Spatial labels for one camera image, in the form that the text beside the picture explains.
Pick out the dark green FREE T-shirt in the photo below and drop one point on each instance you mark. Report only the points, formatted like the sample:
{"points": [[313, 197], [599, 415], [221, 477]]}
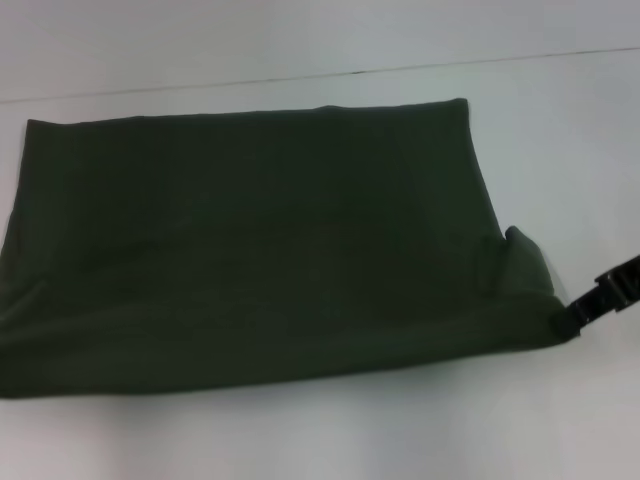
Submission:
{"points": [[250, 250]]}

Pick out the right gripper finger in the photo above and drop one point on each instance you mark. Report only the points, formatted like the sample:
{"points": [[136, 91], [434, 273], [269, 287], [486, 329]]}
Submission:
{"points": [[575, 315]]}

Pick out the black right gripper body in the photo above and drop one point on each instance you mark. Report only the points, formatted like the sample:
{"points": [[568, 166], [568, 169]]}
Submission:
{"points": [[622, 290]]}

